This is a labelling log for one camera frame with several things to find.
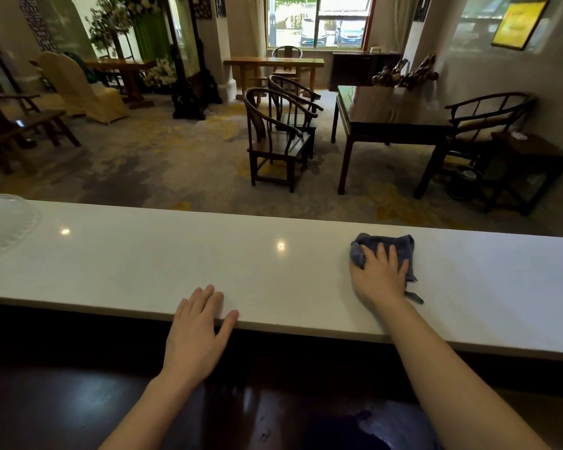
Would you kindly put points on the person's left hand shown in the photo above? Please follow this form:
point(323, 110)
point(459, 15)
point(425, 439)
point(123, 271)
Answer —
point(192, 344)

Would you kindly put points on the person's right hand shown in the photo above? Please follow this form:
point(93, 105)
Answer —
point(379, 278)

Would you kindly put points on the person's right little finger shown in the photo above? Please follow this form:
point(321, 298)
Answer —
point(404, 268)

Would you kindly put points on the person's left middle finger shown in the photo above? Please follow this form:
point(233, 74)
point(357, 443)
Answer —
point(202, 299)

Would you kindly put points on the person's left little finger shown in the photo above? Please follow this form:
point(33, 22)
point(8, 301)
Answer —
point(180, 310)

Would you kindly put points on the person's right thumb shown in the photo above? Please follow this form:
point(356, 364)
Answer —
point(355, 276)

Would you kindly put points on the person's right middle finger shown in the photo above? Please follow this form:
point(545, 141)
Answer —
point(382, 253)

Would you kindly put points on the person's left thumb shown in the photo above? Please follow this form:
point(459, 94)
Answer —
point(228, 325)

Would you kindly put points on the blue-grey cleaning cloth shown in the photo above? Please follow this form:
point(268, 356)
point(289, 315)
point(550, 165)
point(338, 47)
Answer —
point(399, 246)

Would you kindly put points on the person's right forearm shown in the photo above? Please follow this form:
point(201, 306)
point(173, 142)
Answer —
point(445, 384)

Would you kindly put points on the person's left forearm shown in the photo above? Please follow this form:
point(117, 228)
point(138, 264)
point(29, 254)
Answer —
point(143, 417)

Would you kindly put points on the black waste bin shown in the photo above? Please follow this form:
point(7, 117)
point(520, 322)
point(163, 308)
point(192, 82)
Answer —
point(463, 182)

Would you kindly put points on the dark wooden square table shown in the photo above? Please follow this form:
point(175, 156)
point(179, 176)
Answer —
point(387, 110)

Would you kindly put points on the dark wooden round-back chair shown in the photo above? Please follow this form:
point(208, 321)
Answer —
point(287, 51)
point(300, 105)
point(274, 145)

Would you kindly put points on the dark cushioned round-back armchair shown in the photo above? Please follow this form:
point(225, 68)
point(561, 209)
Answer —
point(485, 119)

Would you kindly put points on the dark wooden side table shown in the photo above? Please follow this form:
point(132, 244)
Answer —
point(530, 152)

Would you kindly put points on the brown wood root carving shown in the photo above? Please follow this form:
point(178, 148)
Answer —
point(410, 72)

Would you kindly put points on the dark wooden sideboard cabinet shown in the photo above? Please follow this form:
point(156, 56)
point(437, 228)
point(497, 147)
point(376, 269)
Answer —
point(363, 70)

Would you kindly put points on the clear glass dish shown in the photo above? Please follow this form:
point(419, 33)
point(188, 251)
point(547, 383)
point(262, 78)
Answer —
point(2, 224)

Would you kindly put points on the tissue box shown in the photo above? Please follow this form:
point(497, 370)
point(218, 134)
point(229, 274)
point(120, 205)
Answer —
point(377, 49)

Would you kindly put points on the light wooden long table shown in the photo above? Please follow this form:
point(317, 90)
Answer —
point(274, 62)

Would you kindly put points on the blue car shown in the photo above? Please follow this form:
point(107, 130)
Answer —
point(350, 33)

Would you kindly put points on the white flower bunch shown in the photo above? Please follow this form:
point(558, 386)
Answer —
point(160, 73)

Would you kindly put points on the white car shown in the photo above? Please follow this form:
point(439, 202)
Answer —
point(313, 32)

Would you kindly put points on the dark framed standing screen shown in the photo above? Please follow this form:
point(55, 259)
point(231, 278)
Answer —
point(187, 65)

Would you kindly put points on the red-framed window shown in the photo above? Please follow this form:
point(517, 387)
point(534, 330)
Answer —
point(319, 23)

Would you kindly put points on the dark wooden bench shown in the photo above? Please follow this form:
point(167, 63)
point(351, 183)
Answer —
point(26, 128)

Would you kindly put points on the beige fabric-covered chair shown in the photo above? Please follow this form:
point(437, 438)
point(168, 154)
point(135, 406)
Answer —
point(82, 91)

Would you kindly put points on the brown wooden table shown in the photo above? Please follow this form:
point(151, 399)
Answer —
point(122, 67)

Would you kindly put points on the yellow framed picture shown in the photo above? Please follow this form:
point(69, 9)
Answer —
point(520, 24)

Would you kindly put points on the dark wooden straight-back chair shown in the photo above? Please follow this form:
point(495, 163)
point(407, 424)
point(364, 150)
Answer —
point(9, 84)

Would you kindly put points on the tall green flower arrangement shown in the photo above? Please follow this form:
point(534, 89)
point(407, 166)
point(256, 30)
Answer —
point(136, 23)

